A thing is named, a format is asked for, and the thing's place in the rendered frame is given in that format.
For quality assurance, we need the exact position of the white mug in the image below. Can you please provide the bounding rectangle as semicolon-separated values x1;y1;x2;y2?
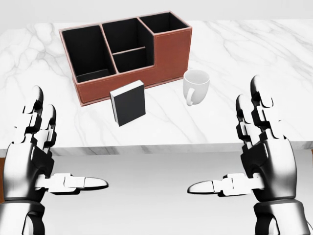
182;69;211;106

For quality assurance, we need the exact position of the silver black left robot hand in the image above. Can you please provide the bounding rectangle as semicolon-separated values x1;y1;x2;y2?
2;85;110;203

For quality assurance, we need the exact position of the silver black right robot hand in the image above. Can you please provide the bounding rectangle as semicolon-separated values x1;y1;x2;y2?
187;74;298;203

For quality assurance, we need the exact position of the red-brown desk caddy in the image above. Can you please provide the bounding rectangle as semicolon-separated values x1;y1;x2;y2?
58;10;193;107

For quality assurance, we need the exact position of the black book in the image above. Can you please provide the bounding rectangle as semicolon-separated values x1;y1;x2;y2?
110;80;146;127

